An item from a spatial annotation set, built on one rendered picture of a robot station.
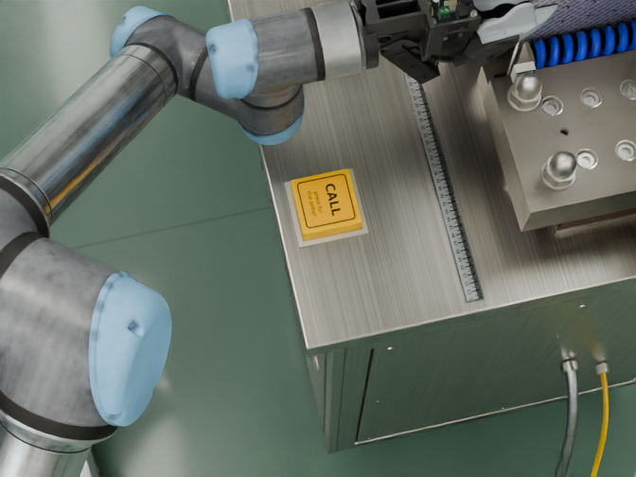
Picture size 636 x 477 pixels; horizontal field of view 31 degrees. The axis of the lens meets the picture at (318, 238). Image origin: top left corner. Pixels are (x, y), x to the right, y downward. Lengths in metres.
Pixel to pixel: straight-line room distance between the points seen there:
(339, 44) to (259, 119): 0.14
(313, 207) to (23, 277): 0.45
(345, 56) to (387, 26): 0.05
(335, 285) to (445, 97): 0.27
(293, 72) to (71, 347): 0.38
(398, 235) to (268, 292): 0.94
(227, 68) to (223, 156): 1.21
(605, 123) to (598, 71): 0.06
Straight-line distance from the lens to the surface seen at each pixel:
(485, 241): 1.34
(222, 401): 2.20
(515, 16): 1.20
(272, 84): 1.16
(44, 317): 0.96
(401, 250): 1.32
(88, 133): 1.14
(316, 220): 1.31
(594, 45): 1.30
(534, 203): 1.22
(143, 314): 0.95
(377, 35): 1.16
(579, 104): 1.28
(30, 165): 1.09
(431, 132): 1.38
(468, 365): 1.61
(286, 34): 1.15
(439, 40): 1.17
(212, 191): 2.32
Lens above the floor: 2.15
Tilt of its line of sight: 71 degrees down
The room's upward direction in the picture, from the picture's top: straight up
